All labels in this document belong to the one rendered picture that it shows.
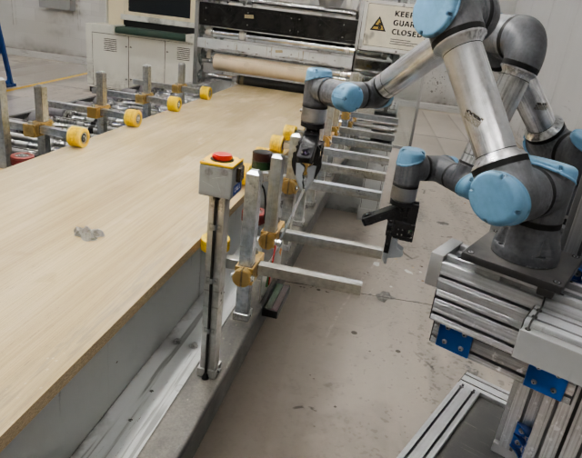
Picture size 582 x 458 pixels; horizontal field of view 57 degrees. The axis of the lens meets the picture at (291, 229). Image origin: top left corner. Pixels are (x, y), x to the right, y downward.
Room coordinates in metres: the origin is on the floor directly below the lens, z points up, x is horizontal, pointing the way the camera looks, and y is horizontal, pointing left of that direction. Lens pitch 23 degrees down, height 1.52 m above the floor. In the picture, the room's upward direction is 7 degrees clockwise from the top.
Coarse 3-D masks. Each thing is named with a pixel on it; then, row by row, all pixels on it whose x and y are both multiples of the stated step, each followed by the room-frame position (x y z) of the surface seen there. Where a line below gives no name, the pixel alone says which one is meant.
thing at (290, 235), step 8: (264, 224) 1.60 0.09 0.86; (280, 232) 1.57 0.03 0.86; (288, 232) 1.57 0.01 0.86; (296, 232) 1.57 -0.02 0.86; (304, 232) 1.58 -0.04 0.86; (288, 240) 1.56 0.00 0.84; (296, 240) 1.56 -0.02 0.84; (304, 240) 1.55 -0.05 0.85; (312, 240) 1.55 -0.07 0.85; (320, 240) 1.54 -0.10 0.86; (328, 240) 1.54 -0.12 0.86; (336, 240) 1.55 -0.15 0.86; (344, 240) 1.55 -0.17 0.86; (328, 248) 1.54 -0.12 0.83; (336, 248) 1.53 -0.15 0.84; (344, 248) 1.53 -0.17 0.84; (352, 248) 1.52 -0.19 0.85; (360, 248) 1.52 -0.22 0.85; (368, 248) 1.52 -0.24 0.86; (376, 248) 1.52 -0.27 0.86; (368, 256) 1.52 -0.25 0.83; (376, 256) 1.51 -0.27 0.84
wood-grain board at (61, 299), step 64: (128, 128) 2.48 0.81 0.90; (192, 128) 2.63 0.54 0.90; (256, 128) 2.80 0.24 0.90; (0, 192) 1.51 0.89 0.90; (64, 192) 1.58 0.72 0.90; (128, 192) 1.64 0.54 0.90; (192, 192) 1.72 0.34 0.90; (0, 256) 1.12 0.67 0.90; (64, 256) 1.15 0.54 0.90; (128, 256) 1.19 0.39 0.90; (0, 320) 0.87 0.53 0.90; (64, 320) 0.89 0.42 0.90; (128, 320) 0.96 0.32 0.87; (0, 384) 0.69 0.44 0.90; (64, 384) 0.74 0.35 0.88; (0, 448) 0.59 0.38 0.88
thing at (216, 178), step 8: (208, 160) 1.03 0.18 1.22; (232, 160) 1.04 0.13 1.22; (240, 160) 1.05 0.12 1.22; (200, 168) 1.02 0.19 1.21; (208, 168) 1.01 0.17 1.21; (216, 168) 1.01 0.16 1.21; (224, 168) 1.01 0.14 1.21; (232, 168) 1.00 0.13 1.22; (200, 176) 1.01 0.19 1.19; (208, 176) 1.01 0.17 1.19; (216, 176) 1.01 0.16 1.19; (224, 176) 1.01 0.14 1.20; (232, 176) 1.00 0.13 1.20; (200, 184) 1.01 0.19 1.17; (208, 184) 1.01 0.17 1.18; (216, 184) 1.01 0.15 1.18; (224, 184) 1.01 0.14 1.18; (232, 184) 1.01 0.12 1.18; (200, 192) 1.01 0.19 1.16; (208, 192) 1.01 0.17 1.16; (216, 192) 1.01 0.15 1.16; (224, 192) 1.01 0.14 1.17; (232, 192) 1.01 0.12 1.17
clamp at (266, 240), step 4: (280, 224) 1.59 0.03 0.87; (284, 224) 1.62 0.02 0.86; (280, 228) 1.57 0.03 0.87; (264, 232) 1.52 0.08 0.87; (268, 232) 1.52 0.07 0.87; (272, 232) 1.53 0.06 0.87; (276, 232) 1.53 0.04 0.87; (260, 236) 1.51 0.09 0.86; (264, 236) 1.50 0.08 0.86; (268, 236) 1.50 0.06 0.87; (272, 236) 1.51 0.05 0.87; (276, 236) 1.53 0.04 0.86; (260, 240) 1.50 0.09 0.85; (264, 240) 1.50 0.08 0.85; (268, 240) 1.50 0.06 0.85; (272, 240) 1.50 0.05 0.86; (260, 244) 1.50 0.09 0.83; (264, 244) 1.50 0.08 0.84; (268, 244) 1.50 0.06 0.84; (272, 244) 1.50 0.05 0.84; (264, 248) 1.50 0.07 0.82; (268, 248) 1.50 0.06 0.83
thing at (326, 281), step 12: (228, 264) 1.33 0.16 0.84; (264, 264) 1.32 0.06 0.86; (276, 264) 1.33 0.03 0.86; (276, 276) 1.31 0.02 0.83; (288, 276) 1.30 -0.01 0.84; (300, 276) 1.30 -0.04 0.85; (312, 276) 1.29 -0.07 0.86; (324, 276) 1.30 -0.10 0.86; (336, 276) 1.31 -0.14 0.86; (336, 288) 1.28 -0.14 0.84; (348, 288) 1.28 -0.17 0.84; (360, 288) 1.27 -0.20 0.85
